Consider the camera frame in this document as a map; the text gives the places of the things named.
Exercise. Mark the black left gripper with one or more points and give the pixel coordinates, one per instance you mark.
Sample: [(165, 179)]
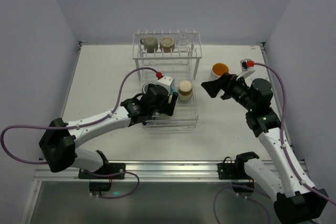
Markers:
[(170, 106)]

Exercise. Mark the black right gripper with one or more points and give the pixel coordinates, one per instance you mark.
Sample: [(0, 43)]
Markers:
[(224, 85)]

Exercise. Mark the dark grey mug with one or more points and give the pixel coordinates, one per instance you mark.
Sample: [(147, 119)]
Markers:
[(149, 88)]

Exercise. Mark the floral white mug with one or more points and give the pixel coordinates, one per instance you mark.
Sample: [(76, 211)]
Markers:
[(217, 71)]

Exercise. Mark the light blue mug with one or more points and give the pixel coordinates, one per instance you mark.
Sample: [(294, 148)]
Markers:
[(173, 87)]

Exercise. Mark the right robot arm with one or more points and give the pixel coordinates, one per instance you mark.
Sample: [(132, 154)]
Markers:
[(294, 195)]

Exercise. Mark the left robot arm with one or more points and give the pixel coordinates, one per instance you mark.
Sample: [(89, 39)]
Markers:
[(61, 143)]

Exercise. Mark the brown and cream cup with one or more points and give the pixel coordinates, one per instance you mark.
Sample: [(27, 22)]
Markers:
[(185, 90)]

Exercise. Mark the clear glass cup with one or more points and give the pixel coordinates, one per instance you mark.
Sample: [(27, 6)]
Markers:
[(182, 41)]

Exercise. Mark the olive green cup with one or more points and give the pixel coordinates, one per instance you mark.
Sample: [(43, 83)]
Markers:
[(150, 44)]

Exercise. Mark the brown speckled cup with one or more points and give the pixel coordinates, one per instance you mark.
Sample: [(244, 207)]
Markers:
[(167, 44)]

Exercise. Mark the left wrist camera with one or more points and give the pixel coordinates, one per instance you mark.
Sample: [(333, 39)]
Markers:
[(164, 82)]

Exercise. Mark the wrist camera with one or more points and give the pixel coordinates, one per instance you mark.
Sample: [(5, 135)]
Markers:
[(164, 82), (247, 68)]

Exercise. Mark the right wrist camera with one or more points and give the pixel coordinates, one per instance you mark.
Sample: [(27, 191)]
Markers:
[(247, 68)]

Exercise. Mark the white wire dish rack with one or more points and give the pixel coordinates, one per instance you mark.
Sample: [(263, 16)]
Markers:
[(176, 55)]

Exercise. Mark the aluminium mounting rail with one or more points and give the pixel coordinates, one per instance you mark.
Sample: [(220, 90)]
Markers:
[(147, 171)]

